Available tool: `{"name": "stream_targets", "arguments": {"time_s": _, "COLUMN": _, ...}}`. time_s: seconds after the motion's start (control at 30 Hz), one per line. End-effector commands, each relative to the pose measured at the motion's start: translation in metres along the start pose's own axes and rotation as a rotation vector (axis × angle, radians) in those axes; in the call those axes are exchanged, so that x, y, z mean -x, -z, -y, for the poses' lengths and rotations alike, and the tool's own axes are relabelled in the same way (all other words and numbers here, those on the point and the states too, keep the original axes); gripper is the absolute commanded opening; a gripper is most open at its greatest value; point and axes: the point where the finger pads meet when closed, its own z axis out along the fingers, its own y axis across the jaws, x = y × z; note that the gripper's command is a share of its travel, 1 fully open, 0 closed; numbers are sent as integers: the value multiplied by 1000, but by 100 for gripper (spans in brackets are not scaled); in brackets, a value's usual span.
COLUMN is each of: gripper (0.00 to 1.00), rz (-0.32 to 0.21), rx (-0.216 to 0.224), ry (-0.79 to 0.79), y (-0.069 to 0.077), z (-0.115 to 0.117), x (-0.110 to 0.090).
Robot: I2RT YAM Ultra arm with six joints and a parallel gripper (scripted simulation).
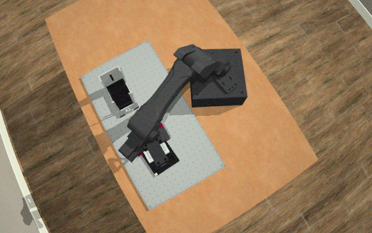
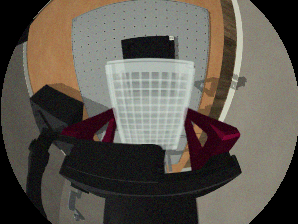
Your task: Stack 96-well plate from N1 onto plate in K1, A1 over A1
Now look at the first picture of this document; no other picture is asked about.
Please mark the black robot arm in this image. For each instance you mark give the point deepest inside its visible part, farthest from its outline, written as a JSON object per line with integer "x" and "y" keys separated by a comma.
{"x": 191, "y": 60}

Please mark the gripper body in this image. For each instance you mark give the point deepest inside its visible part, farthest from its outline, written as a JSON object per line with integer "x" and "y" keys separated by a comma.
{"x": 163, "y": 134}

